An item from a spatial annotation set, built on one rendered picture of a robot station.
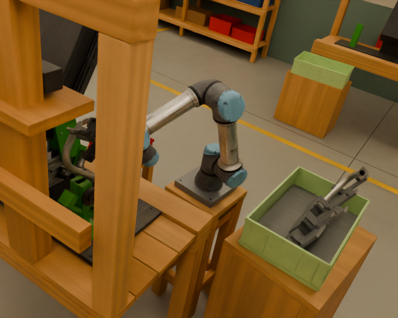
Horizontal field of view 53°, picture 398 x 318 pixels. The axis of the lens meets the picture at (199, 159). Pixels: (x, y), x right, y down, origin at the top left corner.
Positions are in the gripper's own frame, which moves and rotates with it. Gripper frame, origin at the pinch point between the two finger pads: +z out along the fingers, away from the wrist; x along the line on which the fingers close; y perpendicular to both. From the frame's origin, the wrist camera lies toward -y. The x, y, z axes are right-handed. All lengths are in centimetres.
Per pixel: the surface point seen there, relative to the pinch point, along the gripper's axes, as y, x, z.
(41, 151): -14.8, 23.9, -16.2
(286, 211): 7, -93, -63
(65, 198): -25.4, 2.0, -11.0
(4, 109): -9.5, 42.9, -19.0
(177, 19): 364, -369, 294
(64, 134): 1.9, -6.0, 12.7
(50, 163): -11.8, -7.6, 15.4
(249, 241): -16, -70, -57
